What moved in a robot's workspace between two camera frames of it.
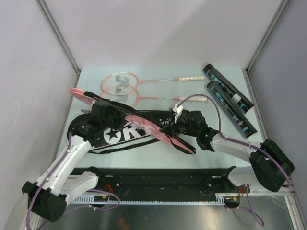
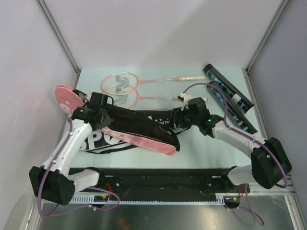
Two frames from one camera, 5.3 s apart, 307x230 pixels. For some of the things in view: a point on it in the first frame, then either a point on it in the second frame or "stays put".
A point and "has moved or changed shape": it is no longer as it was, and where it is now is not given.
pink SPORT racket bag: x=141 y=124 has moved or changed shape
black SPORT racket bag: x=125 y=134 has moved or changed shape
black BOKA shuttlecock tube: x=212 y=74 stays put
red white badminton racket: x=123 y=83 stays put
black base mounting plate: x=205 y=182 stays put
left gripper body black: x=115 y=119 → x=105 y=120
